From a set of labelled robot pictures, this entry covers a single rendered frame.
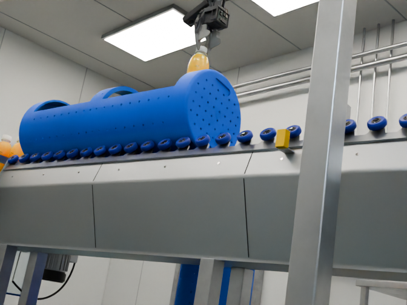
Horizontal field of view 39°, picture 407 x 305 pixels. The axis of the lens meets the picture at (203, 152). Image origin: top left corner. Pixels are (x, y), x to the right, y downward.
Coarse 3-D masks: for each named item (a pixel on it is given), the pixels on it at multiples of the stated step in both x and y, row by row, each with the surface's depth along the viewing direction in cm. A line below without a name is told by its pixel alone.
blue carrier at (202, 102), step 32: (96, 96) 203; (128, 96) 190; (160, 96) 179; (192, 96) 173; (224, 96) 186; (32, 128) 220; (64, 128) 207; (96, 128) 196; (128, 128) 186; (160, 128) 178; (192, 128) 172; (224, 128) 185; (64, 160) 216
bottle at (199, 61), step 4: (196, 52) 195; (200, 52) 195; (204, 52) 195; (196, 56) 193; (200, 56) 193; (204, 56) 194; (192, 60) 193; (196, 60) 192; (200, 60) 192; (204, 60) 193; (188, 64) 194; (192, 64) 192; (196, 64) 192; (200, 64) 192; (204, 64) 192; (208, 64) 194; (188, 68) 193; (192, 68) 192; (196, 68) 191; (200, 68) 191; (204, 68) 192; (208, 68) 194; (188, 72) 192
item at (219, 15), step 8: (208, 0) 202; (216, 0) 197; (224, 0) 197; (208, 8) 196; (216, 8) 194; (224, 8) 196; (208, 16) 196; (216, 16) 194; (224, 16) 197; (208, 24) 198; (216, 24) 197; (224, 24) 196
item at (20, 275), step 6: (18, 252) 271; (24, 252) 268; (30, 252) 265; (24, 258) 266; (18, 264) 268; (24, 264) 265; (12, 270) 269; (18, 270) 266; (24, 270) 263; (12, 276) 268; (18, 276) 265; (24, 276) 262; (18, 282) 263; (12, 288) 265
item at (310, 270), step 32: (320, 0) 122; (352, 0) 122; (320, 32) 120; (352, 32) 121; (320, 64) 117; (320, 96) 114; (320, 128) 112; (320, 160) 110; (320, 192) 107; (320, 224) 105; (320, 256) 104; (288, 288) 105; (320, 288) 103
